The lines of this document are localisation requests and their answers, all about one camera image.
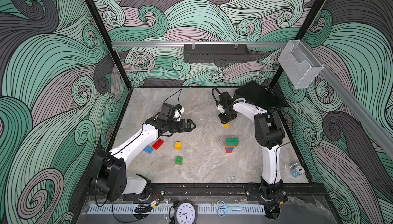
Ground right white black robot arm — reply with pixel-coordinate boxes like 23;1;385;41
212;88;286;201

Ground clear plastic wall holder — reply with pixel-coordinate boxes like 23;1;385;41
278;40;324;89

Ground red long lego brick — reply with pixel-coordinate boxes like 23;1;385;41
152;139;164;150

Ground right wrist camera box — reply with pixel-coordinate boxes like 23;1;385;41
217;104;225;114

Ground white analog clock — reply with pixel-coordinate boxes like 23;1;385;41
173;200;198;224

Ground green long lego brick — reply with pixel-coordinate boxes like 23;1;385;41
225;138;239;146

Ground aluminium back rail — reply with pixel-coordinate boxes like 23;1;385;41
112;41;288;48

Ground green square lego brick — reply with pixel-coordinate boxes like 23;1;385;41
175;156;183;165

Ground light blue scissors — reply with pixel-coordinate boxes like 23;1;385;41
217;200;245;217

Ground aluminium rail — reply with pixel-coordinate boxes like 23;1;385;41
112;41;288;48
300;41;393;157

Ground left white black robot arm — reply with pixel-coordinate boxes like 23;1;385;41
88;118;196;202

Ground white slotted cable duct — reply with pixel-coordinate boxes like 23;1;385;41
87;204;266;215

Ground yellow square lego brick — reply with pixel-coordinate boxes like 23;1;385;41
175;142;182;150

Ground black briefcase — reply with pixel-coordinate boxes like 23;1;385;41
232;81;283;122

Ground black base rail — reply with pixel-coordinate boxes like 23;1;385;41
82;182;326;200

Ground light blue lego brick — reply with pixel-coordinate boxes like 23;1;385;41
143;146;154;154

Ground aluminium right rail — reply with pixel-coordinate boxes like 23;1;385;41
300;41;393;157

